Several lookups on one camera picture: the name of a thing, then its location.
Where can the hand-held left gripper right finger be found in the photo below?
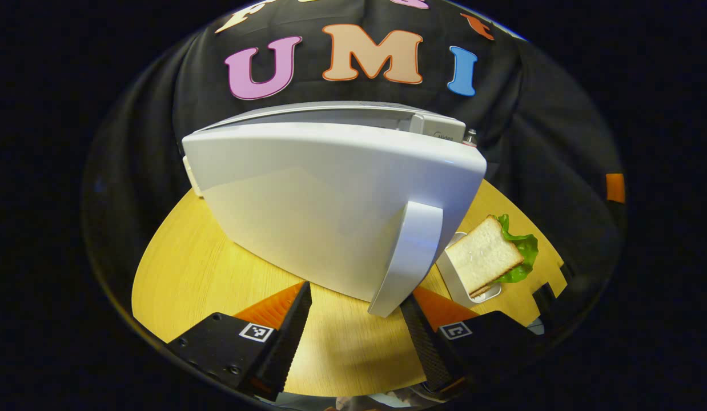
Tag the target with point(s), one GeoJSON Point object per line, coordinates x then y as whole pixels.
{"type": "Point", "coordinates": [430, 354]}

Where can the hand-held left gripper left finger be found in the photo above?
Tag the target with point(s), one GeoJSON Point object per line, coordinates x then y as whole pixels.
{"type": "Point", "coordinates": [285, 354]}

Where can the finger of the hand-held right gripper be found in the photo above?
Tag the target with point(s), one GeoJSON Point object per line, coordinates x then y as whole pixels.
{"type": "Point", "coordinates": [615, 188]}

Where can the sandwich with green lettuce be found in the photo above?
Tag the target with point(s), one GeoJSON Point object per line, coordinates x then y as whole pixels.
{"type": "Point", "coordinates": [482, 257]}

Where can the white microwave oven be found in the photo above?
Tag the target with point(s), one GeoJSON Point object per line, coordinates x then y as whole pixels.
{"type": "Point", "coordinates": [330, 188]}

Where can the white rectangular plastic tray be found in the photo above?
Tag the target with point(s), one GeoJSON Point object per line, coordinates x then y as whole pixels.
{"type": "Point", "coordinates": [453, 282]}

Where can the dark angular object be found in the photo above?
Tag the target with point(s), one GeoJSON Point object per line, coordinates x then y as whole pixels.
{"type": "Point", "coordinates": [553, 308]}

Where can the small bottle with pink label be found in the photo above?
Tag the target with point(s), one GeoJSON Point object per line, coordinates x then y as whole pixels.
{"type": "Point", "coordinates": [471, 137]}

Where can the black backdrop cloth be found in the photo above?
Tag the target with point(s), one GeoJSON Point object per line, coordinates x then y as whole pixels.
{"type": "Point", "coordinates": [159, 114]}

